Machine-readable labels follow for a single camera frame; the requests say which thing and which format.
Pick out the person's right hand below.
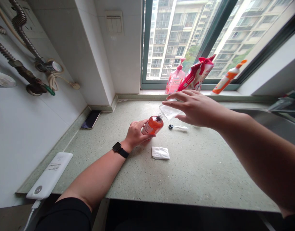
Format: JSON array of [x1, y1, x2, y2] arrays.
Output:
[[162, 90, 231, 131]]

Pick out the person's left hand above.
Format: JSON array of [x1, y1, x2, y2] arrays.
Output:
[[123, 118, 156, 149]]

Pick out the person's right index finger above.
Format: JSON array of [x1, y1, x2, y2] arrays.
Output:
[[162, 101, 186, 112]]

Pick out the person's right middle finger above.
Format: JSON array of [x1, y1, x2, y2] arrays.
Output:
[[166, 91, 195, 100]]

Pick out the person's right thumb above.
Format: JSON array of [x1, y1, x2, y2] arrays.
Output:
[[175, 114, 193, 124]]

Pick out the clear plastic refill pouch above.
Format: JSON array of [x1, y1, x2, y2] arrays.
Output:
[[159, 98, 184, 121]]

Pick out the orange liquid soap bottle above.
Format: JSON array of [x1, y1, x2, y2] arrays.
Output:
[[141, 115, 165, 136]]

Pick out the white pump dispenser head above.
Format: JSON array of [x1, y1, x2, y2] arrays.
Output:
[[168, 124, 190, 132]]

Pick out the pink pump bottle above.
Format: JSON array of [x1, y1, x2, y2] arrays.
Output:
[[165, 57, 186, 95]]

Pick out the folded white tissue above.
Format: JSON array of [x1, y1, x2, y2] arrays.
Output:
[[152, 146, 170, 160]]

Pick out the red refill bag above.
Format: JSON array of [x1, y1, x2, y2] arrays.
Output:
[[177, 54, 217, 92]]

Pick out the orange and white squeeze bottle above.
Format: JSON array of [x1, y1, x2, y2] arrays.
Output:
[[210, 59, 248, 96]]

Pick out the black smartphone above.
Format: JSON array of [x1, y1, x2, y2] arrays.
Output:
[[80, 110, 102, 130]]

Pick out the window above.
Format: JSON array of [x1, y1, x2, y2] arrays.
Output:
[[140, 0, 295, 91]]

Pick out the stainless steel sink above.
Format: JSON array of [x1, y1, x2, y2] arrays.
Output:
[[230, 91, 295, 149]]

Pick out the white power bank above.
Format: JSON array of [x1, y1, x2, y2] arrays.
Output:
[[26, 152, 74, 201]]

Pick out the metal water pipes and valves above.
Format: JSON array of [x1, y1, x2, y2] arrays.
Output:
[[0, 0, 64, 97]]

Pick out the beige cord with plug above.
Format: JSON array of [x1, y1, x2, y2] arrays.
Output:
[[46, 59, 81, 91]]

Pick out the white wall switch panel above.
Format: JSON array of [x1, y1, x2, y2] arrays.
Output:
[[104, 10, 125, 37]]

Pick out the white charging cable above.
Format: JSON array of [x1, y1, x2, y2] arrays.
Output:
[[23, 200, 42, 231]]

